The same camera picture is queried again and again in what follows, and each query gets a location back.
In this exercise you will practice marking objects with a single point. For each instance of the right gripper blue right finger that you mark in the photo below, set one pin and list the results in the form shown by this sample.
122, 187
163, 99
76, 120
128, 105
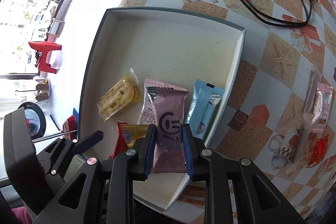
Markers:
235, 188

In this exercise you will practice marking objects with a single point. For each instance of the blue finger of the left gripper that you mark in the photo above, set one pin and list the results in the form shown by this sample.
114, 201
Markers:
86, 143

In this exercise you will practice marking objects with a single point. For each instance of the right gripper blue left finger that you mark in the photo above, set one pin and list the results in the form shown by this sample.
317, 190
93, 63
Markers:
103, 189

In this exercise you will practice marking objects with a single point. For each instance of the long red snack bar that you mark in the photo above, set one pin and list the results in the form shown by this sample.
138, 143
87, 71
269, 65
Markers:
121, 144

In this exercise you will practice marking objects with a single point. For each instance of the silver clear snack stick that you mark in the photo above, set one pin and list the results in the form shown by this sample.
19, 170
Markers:
307, 118

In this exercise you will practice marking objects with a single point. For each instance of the yellow clear cracker packet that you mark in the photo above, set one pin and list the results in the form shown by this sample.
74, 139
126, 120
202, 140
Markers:
119, 97

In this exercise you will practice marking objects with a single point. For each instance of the small red snack packet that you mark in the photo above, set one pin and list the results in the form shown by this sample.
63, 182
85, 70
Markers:
318, 151

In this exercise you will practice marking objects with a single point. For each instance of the mauve pink snack bar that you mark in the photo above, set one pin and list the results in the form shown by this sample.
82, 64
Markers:
169, 109

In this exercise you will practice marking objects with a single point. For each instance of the light blue snack bar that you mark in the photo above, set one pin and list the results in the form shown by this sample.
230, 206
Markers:
205, 99

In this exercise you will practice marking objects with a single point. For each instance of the pink crispy cranberry packet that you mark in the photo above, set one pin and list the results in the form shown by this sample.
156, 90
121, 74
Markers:
321, 107

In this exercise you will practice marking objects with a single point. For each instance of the gold snack bar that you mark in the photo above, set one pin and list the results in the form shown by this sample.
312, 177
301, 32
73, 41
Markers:
132, 132

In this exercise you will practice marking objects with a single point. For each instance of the white pink cookie packet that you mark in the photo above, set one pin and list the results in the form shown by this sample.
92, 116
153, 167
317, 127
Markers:
147, 112

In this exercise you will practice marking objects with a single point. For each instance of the red plastic stool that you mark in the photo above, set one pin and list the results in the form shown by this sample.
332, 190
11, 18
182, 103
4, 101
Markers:
42, 50

